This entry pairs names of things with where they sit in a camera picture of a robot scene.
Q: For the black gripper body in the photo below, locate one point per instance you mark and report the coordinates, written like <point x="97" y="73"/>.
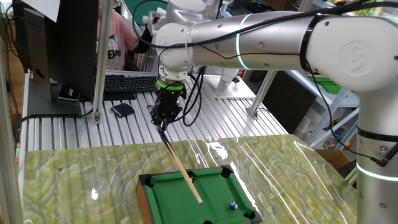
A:
<point x="169" y="102"/>

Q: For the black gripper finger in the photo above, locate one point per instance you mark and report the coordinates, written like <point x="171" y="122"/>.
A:
<point x="174" y="116"/>
<point x="155" y="115"/>

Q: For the black sleeved forearm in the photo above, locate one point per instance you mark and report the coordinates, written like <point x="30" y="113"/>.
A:
<point x="143" y="42"/>

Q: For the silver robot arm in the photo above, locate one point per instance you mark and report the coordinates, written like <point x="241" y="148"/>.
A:
<point x="273" y="43"/>

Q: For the green six pool ball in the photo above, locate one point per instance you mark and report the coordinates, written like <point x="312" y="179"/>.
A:
<point x="192" y="180"/>

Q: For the mini pool table green felt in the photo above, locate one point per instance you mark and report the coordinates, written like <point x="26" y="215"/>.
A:
<point x="199" y="205"/>

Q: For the blue ten pool ball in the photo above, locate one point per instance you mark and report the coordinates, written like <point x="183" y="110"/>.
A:
<point x="233" y="205"/>

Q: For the black computer mouse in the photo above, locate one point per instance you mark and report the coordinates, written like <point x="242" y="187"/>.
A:
<point x="122" y="109"/>

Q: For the black keyboard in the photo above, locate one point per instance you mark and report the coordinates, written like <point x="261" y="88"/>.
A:
<point x="130" y="83"/>

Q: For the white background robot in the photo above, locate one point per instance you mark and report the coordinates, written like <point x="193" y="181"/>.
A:
<point x="227" y="84"/>

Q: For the red box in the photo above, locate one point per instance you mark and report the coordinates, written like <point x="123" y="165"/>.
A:
<point x="242" y="73"/>

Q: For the person in pink shirt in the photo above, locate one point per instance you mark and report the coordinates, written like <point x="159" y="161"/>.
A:
<point x="119" y="40"/>

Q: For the white handheld device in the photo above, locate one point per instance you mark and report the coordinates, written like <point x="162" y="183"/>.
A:
<point x="150" y="20"/>

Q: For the black phone green case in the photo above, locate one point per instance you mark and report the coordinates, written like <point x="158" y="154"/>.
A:
<point x="68" y="93"/>

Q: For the green board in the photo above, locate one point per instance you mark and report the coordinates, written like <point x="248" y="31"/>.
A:
<point x="146" y="12"/>

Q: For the green marble pattern mat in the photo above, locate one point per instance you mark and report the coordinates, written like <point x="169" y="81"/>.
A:
<point x="77" y="180"/>

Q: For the black computer monitor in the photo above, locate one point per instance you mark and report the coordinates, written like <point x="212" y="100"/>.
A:
<point x="77" y="46"/>

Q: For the dark panel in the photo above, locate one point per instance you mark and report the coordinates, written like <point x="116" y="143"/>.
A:
<point x="289" y="109"/>

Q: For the white paper sheet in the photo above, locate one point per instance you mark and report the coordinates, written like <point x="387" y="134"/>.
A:
<point x="43" y="7"/>

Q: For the colourful toys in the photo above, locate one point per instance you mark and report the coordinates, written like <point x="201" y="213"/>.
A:
<point x="335" y="137"/>

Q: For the open cardboard box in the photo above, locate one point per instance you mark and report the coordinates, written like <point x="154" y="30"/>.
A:
<point x="332" y="158"/>

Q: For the white metal shelving rack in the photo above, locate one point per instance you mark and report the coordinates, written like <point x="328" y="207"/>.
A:
<point x="342" y="99"/>

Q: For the black device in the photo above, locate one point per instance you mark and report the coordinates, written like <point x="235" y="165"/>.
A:
<point x="348" y="171"/>

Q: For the colourful packages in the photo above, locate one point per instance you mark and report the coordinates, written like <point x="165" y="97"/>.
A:
<point x="371" y="12"/>

